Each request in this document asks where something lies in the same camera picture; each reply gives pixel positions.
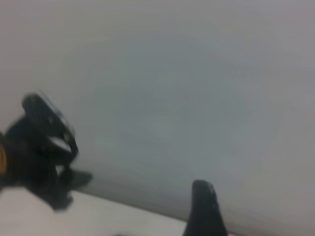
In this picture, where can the black left camera bracket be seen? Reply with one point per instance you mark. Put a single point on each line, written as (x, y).
(46, 110)

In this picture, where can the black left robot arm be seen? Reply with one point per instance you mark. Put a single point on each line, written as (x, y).
(3, 159)

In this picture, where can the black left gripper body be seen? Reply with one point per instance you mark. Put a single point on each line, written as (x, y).
(32, 159)

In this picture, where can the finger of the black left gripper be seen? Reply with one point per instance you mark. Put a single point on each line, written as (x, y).
(60, 200)
(78, 178)

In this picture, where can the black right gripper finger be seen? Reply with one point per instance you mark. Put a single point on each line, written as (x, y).
(205, 211)

